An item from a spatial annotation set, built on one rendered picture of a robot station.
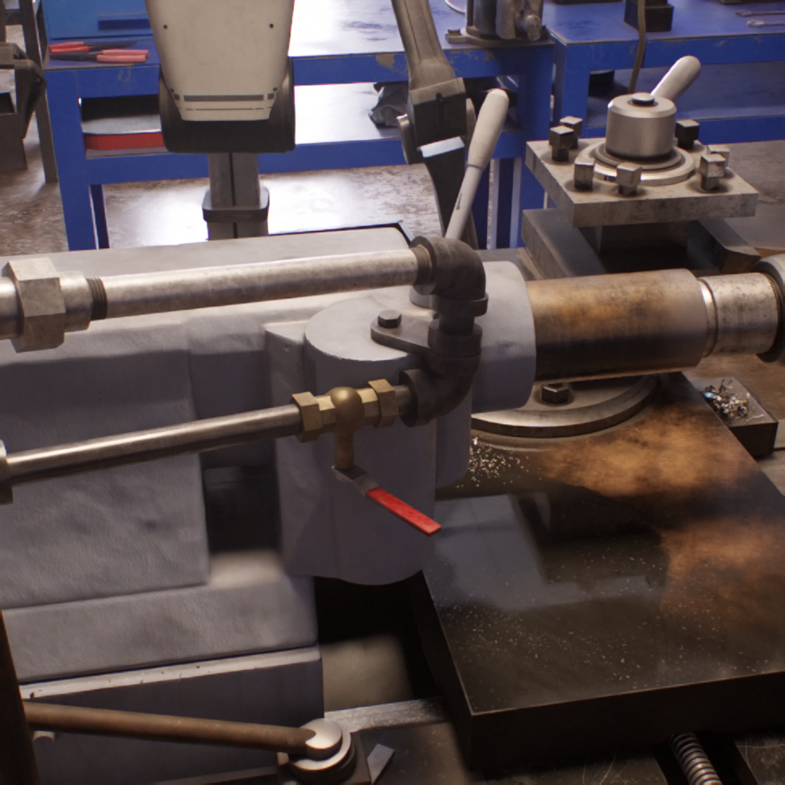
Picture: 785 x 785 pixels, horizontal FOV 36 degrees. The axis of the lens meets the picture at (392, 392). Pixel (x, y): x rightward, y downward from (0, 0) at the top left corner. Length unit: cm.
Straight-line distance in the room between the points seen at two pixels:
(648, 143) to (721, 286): 21
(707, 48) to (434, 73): 125
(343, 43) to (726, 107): 92
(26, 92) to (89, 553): 73
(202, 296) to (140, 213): 355
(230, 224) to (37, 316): 148
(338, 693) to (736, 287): 51
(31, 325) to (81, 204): 209
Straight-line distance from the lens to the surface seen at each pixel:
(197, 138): 200
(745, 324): 95
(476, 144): 82
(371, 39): 273
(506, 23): 254
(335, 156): 268
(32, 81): 146
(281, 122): 197
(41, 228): 414
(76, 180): 267
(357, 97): 299
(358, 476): 74
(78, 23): 277
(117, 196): 436
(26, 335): 61
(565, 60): 275
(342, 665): 116
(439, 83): 170
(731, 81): 323
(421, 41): 172
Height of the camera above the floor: 151
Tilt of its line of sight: 30 degrees down
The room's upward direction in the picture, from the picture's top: straight up
